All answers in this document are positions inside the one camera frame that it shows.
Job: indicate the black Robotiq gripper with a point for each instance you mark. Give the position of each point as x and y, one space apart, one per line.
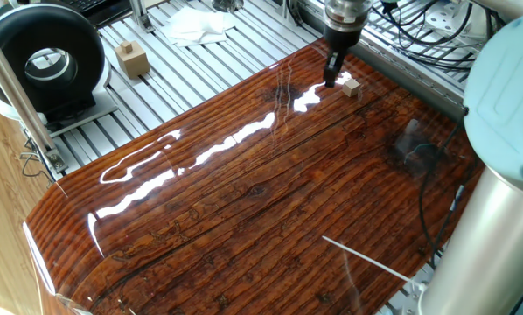
342 40

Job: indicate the small wooden cube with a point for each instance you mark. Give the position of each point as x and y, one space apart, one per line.
126 47
351 87

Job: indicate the silver UR5 robot arm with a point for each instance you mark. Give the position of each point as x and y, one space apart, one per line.
484 245

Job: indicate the large wooden block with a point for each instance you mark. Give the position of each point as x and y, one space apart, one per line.
134 63

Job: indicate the silver perforated mounting plate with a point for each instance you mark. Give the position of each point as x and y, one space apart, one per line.
445 19

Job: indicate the white cloth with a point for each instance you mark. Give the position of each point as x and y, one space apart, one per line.
191 26

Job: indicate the glossy wood grain table cover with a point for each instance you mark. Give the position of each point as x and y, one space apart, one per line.
244 197

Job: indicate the white zip tie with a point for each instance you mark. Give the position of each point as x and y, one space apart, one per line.
366 259

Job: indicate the black keyboard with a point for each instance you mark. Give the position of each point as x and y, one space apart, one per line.
86 4

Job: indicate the aluminium frame post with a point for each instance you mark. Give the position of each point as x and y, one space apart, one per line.
12 83
139 13

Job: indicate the white device base plate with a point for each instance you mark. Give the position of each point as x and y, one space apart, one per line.
99 107

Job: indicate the silver frame corner bracket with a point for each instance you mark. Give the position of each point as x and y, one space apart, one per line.
57 161

